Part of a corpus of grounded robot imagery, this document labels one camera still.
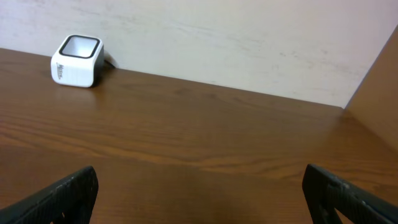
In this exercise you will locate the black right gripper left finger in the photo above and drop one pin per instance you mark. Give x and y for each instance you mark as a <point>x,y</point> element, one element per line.
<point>68,200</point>

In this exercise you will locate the white barcode scanner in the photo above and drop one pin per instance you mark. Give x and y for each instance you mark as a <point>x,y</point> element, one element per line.
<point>78,61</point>

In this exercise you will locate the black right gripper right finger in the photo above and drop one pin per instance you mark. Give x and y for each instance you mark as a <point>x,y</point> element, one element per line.
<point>327,195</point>

